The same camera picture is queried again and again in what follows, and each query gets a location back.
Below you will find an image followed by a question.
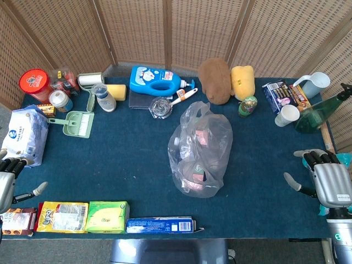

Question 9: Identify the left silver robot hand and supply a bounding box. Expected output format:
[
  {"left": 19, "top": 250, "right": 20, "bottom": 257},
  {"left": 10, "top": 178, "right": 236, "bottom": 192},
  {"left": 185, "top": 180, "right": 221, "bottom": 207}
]
[{"left": 0, "top": 148, "right": 49, "bottom": 214}]

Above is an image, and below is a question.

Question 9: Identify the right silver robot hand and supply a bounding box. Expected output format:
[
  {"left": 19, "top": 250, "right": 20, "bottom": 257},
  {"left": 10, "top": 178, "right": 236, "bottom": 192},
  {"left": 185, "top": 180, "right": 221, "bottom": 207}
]
[{"left": 283, "top": 149, "right": 352, "bottom": 209}]

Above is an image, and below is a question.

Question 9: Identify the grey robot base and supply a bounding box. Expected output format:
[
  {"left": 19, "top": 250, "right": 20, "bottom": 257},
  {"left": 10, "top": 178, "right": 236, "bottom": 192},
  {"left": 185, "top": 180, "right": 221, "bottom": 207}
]
[{"left": 109, "top": 238, "right": 229, "bottom": 264}]

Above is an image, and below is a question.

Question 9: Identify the yellow snack packet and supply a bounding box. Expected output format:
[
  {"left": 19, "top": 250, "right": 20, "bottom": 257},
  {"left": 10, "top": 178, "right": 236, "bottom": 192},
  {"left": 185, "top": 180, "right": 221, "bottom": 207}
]
[{"left": 36, "top": 201, "right": 90, "bottom": 234}]

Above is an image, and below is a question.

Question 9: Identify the clear plastic bag with items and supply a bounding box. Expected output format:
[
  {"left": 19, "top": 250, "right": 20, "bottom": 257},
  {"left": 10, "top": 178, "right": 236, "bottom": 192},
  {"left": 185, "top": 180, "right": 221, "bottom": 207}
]
[{"left": 167, "top": 101, "right": 234, "bottom": 199}]

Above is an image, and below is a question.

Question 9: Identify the brown cookie box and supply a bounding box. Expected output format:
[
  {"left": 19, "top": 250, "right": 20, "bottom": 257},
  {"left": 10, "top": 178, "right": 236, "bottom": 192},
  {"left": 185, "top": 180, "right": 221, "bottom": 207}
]
[{"left": 0, "top": 207, "right": 37, "bottom": 237}]

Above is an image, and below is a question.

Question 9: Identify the wooden ruler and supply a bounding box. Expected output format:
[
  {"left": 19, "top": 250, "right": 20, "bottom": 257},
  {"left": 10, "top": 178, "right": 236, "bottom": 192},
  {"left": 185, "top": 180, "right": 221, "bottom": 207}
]
[{"left": 321, "top": 122, "right": 336, "bottom": 153}]

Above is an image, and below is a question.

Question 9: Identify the white blue tissue pack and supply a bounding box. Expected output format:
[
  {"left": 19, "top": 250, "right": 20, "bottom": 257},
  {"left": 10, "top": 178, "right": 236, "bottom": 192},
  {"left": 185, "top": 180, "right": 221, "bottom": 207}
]
[{"left": 1, "top": 104, "right": 50, "bottom": 167}]

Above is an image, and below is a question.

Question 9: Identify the green spray bottle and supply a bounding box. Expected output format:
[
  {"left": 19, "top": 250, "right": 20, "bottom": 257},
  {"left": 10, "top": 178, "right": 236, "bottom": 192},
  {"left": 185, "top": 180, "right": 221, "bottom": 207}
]
[{"left": 294, "top": 83, "right": 352, "bottom": 134}]

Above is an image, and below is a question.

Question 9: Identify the white paper cup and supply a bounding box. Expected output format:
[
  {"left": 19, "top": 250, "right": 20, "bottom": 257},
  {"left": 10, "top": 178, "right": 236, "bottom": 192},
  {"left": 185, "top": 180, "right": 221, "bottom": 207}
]
[{"left": 274, "top": 104, "right": 301, "bottom": 128}]

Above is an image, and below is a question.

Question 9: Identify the small yellow brown box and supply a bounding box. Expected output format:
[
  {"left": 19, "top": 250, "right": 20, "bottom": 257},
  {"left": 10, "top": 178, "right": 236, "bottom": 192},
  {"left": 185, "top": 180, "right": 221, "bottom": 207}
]
[{"left": 36, "top": 103, "right": 57, "bottom": 119}]

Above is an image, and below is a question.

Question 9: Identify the green dustpan with brush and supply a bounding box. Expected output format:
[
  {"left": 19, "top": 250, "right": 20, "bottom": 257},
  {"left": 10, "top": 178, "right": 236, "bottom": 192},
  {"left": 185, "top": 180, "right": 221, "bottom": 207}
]
[{"left": 47, "top": 111, "right": 95, "bottom": 139}]

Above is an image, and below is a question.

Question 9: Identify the red orange snack packet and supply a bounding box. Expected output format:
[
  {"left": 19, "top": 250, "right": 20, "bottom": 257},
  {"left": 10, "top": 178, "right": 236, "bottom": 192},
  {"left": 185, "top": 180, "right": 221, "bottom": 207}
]
[{"left": 288, "top": 84, "right": 312, "bottom": 112}]

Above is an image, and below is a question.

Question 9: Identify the small jar with white lid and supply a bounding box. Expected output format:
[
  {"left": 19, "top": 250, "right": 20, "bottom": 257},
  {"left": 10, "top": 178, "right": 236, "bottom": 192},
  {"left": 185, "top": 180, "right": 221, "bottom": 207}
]
[{"left": 48, "top": 90, "right": 74, "bottom": 113}]

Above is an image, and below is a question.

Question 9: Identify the light blue plastic pitcher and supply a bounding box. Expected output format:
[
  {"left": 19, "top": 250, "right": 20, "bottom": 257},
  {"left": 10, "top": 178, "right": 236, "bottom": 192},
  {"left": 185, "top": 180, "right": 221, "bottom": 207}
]
[{"left": 292, "top": 71, "right": 331, "bottom": 99}]

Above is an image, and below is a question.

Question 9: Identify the red cylindrical snack canister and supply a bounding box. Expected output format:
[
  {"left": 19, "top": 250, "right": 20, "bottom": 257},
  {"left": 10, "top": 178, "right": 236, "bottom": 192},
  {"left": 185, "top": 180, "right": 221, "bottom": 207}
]
[{"left": 19, "top": 68, "right": 54, "bottom": 105}]

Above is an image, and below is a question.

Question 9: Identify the dark blue snack package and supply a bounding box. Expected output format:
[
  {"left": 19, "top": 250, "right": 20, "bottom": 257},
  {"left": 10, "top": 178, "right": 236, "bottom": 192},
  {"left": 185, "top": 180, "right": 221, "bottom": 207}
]
[{"left": 261, "top": 80, "right": 294, "bottom": 116}]

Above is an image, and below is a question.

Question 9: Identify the green tissue box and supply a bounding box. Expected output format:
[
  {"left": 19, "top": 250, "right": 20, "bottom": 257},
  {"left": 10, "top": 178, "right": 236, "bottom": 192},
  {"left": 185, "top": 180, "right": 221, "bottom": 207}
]
[{"left": 85, "top": 200, "right": 130, "bottom": 234}]

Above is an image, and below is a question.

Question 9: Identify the red and black snack packet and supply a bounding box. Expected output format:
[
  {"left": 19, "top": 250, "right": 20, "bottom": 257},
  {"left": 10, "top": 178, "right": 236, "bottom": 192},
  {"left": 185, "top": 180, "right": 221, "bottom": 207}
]
[{"left": 50, "top": 67, "right": 81, "bottom": 97}]

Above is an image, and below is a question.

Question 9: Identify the white lint roller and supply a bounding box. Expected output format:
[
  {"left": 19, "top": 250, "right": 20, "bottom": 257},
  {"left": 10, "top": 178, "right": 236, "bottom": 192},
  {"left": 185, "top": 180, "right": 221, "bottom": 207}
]
[{"left": 77, "top": 72, "right": 106, "bottom": 113}]

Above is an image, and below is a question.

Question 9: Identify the blue felt table mat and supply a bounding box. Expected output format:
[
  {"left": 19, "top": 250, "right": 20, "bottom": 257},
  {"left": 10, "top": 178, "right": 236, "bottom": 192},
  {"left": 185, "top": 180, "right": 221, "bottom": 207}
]
[{"left": 10, "top": 76, "right": 336, "bottom": 240}]

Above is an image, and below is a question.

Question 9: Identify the clear bottle with blue cap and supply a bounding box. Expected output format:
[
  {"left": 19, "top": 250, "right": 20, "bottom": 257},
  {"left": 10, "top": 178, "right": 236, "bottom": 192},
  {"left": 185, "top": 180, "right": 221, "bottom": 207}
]
[{"left": 92, "top": 84, "right": 117, "bottom": 113}]

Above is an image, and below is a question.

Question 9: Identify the yellow plush toy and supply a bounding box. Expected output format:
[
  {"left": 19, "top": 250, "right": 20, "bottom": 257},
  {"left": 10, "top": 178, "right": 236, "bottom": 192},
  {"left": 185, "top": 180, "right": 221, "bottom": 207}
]
[{"left": 230, "top": 65, "right": 256, "bottom": 102}]

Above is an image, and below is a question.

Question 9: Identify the yellow sponge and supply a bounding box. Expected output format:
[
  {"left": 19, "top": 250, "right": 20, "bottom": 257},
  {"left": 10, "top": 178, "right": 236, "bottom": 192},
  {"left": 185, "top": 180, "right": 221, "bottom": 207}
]
[{"left": 106, "top": 84, "right": 128, "bottom": 101}]

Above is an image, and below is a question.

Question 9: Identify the brown plush toy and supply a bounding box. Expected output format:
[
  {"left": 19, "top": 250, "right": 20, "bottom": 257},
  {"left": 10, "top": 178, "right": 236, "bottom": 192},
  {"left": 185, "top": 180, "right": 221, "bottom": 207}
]
[{"left": 197, "top": 58, "right": 235, "bottom": 106}]

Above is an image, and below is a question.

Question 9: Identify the blue toothpaste box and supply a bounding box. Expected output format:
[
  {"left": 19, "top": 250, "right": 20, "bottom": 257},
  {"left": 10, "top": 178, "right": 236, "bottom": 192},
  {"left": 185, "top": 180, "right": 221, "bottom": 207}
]
[{"left": 125, "top": 216, "right": 205, "bottom": 234}]

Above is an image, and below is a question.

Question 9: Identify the steel wool scrubber pack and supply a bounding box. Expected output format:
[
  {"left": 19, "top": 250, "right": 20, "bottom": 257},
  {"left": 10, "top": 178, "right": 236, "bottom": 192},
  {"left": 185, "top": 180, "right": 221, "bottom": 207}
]
[{"left": 148, "top": 96, "right": 174, "bottom": 120}]

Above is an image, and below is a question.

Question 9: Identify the blue detergent pump bottle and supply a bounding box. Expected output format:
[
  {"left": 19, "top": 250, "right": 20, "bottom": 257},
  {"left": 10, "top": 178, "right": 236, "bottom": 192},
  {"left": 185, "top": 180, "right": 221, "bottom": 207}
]
[{"left": 129, "top": 65, "right": 196, "bottom": 97}]

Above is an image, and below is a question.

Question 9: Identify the wicker folding screen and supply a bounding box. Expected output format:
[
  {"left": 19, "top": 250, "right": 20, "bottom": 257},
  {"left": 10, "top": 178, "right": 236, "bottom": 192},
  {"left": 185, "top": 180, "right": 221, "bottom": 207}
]
[{"left": 0, "top": 0, "right": 352, "bottom": 151}]

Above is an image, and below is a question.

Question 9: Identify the white orange handled brush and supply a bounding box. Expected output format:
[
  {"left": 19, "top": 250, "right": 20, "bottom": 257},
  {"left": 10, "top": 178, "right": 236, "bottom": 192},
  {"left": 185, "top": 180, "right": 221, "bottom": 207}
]
[{"left": 169, "top": 87, "right": 199, "bottom": 107}]

